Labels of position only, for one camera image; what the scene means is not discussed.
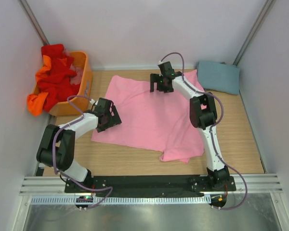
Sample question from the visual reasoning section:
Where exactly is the white slotted cable duct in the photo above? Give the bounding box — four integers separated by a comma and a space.
30, 194, 211, 206

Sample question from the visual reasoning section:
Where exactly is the orange t shirt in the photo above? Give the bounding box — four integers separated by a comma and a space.
26, 55, 52, 116

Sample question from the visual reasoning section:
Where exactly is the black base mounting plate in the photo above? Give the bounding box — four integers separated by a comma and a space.
65, 175, 236, 198

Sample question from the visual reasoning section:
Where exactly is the folded teal t shirt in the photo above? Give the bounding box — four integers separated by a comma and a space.
197, 61, 240, 95

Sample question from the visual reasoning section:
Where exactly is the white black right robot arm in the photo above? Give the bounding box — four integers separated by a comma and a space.
150, 61, 230, 191

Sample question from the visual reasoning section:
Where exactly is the red t shirt pile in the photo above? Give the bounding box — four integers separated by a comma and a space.
36, 44, 80, 112

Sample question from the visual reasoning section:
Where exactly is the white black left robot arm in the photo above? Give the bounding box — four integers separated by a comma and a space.
36, 98, 121, 193

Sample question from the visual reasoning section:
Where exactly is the light pink garment in basket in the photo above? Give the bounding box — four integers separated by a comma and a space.
62, 48, 85, 86

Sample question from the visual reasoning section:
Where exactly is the orange plastic laundry basket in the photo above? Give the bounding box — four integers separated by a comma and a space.
32, 51, 92, 116

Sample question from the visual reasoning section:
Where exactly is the pink t shirt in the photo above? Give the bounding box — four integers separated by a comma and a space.
91, 75, 204, 163

